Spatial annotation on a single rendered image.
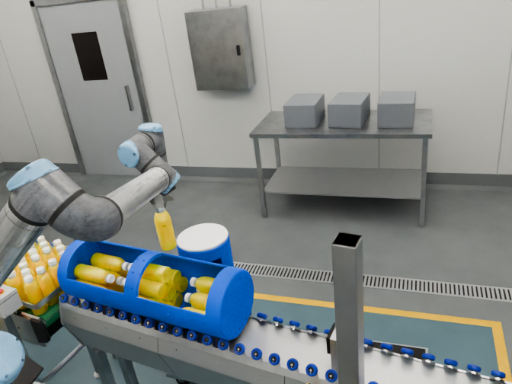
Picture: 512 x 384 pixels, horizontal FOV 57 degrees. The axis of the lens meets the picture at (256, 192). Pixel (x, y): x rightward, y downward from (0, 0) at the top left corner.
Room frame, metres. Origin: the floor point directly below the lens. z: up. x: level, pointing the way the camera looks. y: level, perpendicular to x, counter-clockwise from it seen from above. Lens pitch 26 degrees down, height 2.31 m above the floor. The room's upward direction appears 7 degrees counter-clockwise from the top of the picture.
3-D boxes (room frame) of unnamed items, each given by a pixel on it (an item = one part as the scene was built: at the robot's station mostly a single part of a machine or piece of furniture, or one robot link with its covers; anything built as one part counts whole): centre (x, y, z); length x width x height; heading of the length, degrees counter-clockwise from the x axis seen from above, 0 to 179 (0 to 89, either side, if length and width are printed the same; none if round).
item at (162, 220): (1.76, 0.41, 1.34); 0.07 x 0.07 x 0.19
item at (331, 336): (1.30, -0.22, 1.00); 0.10 x 0.04 x 0.15; 150
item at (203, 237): (2.17, 0.32, 1.03); 0.28 x 0.28 x 0.01
